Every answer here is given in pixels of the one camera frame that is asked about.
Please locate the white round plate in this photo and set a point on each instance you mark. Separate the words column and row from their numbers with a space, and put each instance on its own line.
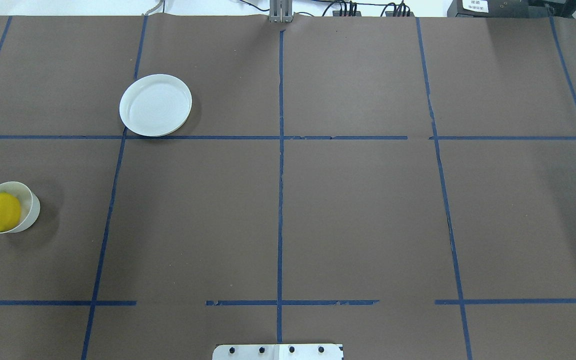
column 155, row 105

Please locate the black box with white label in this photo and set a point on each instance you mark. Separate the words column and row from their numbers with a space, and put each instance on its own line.
column 519, row 9

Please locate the yellow lemon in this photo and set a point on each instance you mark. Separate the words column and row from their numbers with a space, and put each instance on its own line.
column 10, row 211

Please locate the long vertical blue tape strip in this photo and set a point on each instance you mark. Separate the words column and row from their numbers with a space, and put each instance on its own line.
column 281, row 164

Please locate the long horizontal blue tape strip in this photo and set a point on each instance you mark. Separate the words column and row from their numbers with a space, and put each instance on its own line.
column 285, row 138

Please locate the black power strip with cables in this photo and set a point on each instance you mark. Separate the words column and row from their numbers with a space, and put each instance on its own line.
column 352, row 9

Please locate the white bowl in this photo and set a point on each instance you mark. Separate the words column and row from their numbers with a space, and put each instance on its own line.
column 30, row 204

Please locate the brown paper table cover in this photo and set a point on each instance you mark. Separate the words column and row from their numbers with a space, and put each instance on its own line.
column 410, row 249

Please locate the grey metal base plate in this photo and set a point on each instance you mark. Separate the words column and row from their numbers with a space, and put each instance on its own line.
column 297, row 351

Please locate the grey metal camera post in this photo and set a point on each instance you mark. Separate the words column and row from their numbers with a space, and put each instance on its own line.
column 281, row 11

